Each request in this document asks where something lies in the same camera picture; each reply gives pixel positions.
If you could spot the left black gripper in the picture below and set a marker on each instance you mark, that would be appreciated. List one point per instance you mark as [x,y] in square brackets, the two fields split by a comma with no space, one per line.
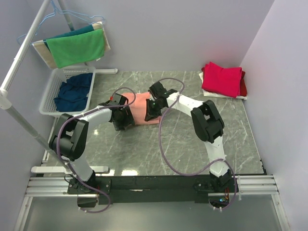
[128,120]

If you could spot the teal towel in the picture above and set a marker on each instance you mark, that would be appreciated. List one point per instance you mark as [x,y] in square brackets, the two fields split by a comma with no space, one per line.
[83,30]

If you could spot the navy blue t shirt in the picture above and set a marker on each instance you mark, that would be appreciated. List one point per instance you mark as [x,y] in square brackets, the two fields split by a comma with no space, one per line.
[73,94]

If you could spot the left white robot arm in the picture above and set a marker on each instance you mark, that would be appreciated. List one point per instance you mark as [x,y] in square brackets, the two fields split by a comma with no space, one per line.
[70,135]

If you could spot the black base beam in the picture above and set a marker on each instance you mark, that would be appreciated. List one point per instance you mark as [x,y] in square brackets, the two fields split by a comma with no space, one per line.
[146,189]

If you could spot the salmon pink t shirt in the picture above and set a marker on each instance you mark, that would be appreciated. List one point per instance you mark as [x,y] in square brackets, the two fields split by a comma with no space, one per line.
[138,110]

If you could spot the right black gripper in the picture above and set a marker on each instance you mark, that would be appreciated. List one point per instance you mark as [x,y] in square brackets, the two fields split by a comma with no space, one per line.
[150,114]

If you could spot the folded white t shirt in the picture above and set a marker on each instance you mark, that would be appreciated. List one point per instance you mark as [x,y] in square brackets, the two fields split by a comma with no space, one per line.
[216,95]

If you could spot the aluminium rail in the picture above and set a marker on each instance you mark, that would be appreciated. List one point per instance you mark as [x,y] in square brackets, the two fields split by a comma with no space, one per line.
[247,185]

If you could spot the white clothes rack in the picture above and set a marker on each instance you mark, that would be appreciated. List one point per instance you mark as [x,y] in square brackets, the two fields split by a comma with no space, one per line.
[6,105]

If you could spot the white plastic laundry basket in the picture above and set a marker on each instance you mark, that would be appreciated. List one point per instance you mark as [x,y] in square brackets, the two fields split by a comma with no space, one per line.
[57,77]

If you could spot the green towel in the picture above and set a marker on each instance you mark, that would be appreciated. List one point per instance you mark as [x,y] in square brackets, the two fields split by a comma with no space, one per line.
[76,49]

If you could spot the beige towel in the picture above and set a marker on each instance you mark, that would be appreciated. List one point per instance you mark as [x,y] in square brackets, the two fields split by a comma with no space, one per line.
[46,56]

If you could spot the blue wire hanger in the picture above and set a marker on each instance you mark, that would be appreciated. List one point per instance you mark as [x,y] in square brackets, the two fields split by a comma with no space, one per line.
[62,10]

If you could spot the folded magenta t shirt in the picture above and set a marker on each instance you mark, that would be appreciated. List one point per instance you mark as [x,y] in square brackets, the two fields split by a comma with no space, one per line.
[224,81]

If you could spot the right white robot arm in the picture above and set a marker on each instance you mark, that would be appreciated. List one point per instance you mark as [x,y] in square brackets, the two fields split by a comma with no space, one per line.
[208,126]

